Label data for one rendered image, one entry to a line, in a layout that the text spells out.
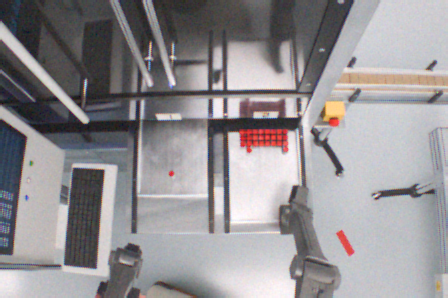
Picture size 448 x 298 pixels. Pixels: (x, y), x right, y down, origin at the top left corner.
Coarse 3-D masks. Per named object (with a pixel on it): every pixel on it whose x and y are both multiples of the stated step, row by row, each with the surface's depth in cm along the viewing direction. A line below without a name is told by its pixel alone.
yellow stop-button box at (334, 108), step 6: (342, 96) 151; (330, 102) 150; (336, 102) 150; (342, 102) 150; (324, 108) 151; (330, 108) 149; (336, 108) 149; (342, 108) 149; (324, 114) 152; (330, 114) 149; (336, 114) 149; (342, 114) 149; (324, 120) 155
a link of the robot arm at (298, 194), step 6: (294, 186) 136; (300, 186) 134; (294, 192) 135; (300, 192) 133; (306, 192) 134; (294, 198) 133; (300, 198) 133; (300, 204) 132; (306, 204) 132; (288, 210) 126
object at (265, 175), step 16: (288, 144) 162; (240, 160) 161; (256, 160) 160; (272, 160) 160; (288, 160) 160; (240, 176) 159; (256, 176) 159; (272, 176) 159; (288, 176) 159; (240, 192) 157; (256, 192) 157; (272, 192) 157; (288, 192) 157; (240, 208) 156; (256, 208) 156; (272, 208) 156
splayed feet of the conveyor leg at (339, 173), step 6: (312, 132) 242; (318, 132) 241; (318, 144) 239; (324, 144) 239; (324, 150) 240; (330, 150) 239; (330, 156) 239; (336, 156) 240; (336, 162) 240; (336, 168) 241; (342, 168) 241; (336, 174) 247; (342, 174) 246
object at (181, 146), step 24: (144, 120) 165; (168, 120) 165; (192, 120) 165; (144, 144) 163; (168, 144) 163; (192, 144) 162; (144, 168) 160; (168, 168) 160; (192, 168) 160; (144, 192) 158; (168, 192) 158; (192, 192) 158
